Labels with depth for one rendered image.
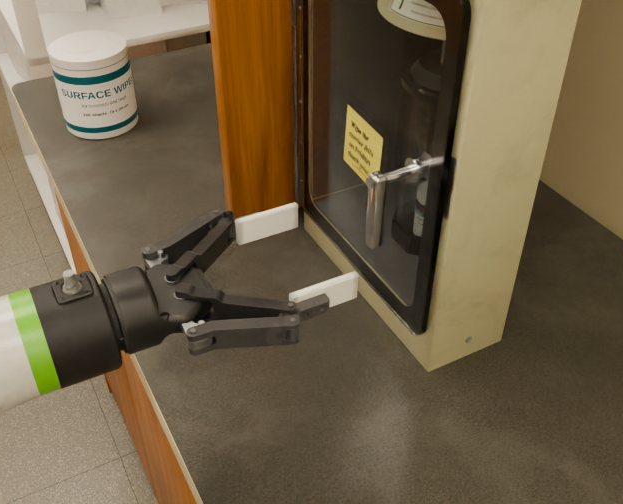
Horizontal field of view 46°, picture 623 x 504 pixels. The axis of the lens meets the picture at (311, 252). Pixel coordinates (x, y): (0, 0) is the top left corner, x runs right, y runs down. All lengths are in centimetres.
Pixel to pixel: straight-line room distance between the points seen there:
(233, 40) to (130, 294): 42
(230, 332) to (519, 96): 34
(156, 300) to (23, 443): 149
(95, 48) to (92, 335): 77
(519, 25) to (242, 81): 43
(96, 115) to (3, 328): 74
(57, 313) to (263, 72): 48
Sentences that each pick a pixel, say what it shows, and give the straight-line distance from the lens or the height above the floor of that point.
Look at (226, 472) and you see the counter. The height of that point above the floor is 94.
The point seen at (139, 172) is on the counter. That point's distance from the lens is 124.
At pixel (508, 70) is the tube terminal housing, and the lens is 68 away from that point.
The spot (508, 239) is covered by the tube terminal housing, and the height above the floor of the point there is 111.
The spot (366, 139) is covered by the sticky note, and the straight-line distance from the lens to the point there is 81.
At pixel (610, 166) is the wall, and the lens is 118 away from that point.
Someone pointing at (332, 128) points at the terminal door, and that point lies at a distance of 88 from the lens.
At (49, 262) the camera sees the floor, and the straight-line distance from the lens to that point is 264.
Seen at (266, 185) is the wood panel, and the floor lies 100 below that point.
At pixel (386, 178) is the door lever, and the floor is 121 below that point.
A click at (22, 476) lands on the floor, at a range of 205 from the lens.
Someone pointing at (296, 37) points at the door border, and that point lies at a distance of 92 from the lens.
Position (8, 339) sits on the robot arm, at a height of 118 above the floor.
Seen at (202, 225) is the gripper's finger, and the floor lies 115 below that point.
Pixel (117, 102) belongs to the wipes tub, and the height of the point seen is 100.
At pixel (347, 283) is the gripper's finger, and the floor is 115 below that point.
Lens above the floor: 160
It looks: 39 degrees down
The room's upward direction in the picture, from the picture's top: straight up
